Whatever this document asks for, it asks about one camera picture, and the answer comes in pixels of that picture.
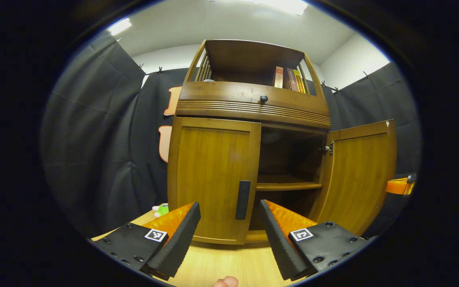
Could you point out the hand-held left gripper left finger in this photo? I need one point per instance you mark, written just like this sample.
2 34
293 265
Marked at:
181 243

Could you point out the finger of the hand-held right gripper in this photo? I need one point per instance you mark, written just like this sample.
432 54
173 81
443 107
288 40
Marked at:
397 186

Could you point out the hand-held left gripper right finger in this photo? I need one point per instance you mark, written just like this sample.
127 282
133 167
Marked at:
275 239

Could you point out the wooden cabinet door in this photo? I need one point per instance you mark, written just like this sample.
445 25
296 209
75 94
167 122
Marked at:
209 175
357 179

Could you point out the wooden double-door shoe cabinet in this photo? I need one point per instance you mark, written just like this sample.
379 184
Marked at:
253 56

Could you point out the green plush toy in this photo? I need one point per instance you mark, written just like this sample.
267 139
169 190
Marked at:
161 210

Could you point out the black backdrop cloth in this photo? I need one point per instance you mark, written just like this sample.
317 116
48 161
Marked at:
94 139

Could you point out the maroon book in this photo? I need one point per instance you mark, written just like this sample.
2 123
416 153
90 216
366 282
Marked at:
290 79

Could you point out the wooden drawer with black knob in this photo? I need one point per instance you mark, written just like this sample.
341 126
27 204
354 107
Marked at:
221 93

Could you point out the small ceiling light panel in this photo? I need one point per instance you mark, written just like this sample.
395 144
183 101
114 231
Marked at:
120 26

